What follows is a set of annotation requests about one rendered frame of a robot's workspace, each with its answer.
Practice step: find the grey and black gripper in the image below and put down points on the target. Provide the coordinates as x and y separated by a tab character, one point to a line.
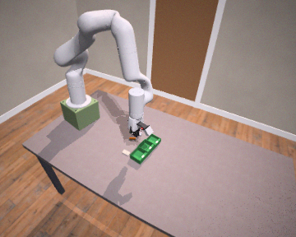
132	125

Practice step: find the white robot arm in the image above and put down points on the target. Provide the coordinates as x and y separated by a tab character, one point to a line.
75	52

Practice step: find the white domino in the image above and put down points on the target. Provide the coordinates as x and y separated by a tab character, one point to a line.
126	152

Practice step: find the green rack of bins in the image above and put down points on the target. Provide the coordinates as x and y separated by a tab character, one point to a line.
145	148

